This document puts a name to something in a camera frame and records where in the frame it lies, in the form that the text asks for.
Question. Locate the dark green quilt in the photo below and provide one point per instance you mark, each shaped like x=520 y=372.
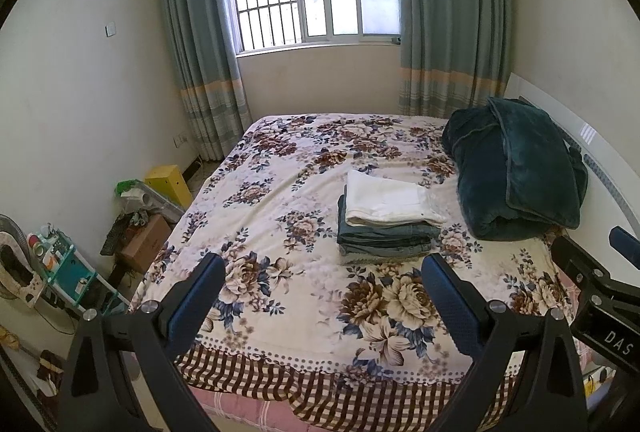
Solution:
x=515 y=166

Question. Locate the teal striped curtain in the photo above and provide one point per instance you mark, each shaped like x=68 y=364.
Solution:
x=450 y=11
x=200 y=36

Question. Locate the white pants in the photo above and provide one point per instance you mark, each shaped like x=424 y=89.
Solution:
x=385 y=199

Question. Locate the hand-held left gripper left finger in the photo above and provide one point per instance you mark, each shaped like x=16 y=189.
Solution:
x=200 y=297

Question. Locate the yellow object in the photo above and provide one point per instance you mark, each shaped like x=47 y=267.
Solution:
x=597 y=377

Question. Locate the standing fan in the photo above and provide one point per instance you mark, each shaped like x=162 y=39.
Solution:
x=10 y=232

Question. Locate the yellow box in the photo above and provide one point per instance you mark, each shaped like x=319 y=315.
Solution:
x=167 y=182

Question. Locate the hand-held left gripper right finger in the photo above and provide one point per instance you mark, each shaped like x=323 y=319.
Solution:
x=450 y=302

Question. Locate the pink checked bed sheet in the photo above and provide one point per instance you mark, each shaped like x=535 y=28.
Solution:
x=240 y=412

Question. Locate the white pipe fitting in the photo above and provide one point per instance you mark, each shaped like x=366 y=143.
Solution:
x=140 y=199

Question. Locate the floral checked bedspread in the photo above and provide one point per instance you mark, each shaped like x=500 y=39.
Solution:
x=280 y=192

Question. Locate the cardboard box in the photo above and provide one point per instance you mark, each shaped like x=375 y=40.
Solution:
x=145 y=239

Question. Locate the white bed headboard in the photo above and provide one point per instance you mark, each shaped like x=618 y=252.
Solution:
x=560 y=109

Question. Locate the green plastic bag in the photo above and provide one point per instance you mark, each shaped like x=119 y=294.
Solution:
x=127 y=187

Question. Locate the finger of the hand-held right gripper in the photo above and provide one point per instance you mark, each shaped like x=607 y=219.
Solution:
x=626 y=242
x=575 y=262

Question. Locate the teal plastic shelf rack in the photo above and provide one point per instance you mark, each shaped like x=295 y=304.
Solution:
x=70 y=272

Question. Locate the black keyboard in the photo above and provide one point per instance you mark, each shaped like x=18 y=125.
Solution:
x=112 y=237

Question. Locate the wall outlet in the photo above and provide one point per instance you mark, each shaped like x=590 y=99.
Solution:
x=181 y=140

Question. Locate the beige patterned cloth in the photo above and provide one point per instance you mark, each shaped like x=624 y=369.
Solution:
x=17 y=277

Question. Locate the white wall switch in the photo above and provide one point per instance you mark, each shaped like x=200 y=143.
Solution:
x=111 y=29

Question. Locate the brown white box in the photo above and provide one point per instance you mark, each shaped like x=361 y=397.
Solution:
x=50 y=364

